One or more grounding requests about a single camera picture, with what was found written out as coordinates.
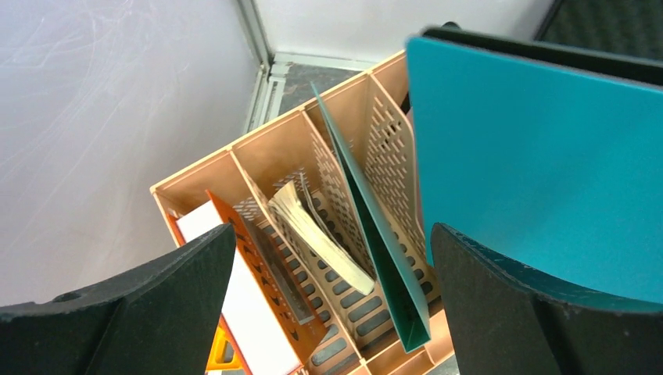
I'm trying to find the blue plastic folder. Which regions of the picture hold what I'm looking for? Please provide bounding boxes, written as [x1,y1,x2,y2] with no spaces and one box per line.
[406,37,662,303]

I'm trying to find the teal folder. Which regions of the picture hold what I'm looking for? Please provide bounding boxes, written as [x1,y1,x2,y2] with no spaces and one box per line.
[310,84,432,354]

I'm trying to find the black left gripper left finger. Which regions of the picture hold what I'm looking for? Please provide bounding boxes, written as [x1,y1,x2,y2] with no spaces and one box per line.
[1,224,236,374]

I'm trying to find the orange Good Morning book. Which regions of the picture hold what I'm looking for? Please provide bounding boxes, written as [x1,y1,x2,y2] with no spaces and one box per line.
[167,191,327,374]

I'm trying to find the peach plastic file organizer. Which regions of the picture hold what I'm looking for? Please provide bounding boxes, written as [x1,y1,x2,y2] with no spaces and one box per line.
[151,52,454,374]

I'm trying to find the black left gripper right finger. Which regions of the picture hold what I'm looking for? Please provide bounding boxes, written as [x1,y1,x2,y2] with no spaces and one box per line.
[430,223,662,374]

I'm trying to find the Nineteen Eighty-Four dark book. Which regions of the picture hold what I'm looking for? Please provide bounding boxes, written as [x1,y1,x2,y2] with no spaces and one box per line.
[269,180,375,295]

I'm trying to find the black poker chip case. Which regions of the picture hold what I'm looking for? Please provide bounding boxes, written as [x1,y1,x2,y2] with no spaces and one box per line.
[535,0,662,60]

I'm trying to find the yellow triangular stand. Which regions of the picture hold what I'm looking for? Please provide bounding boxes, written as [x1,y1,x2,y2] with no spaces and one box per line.
[206,326,242,374]

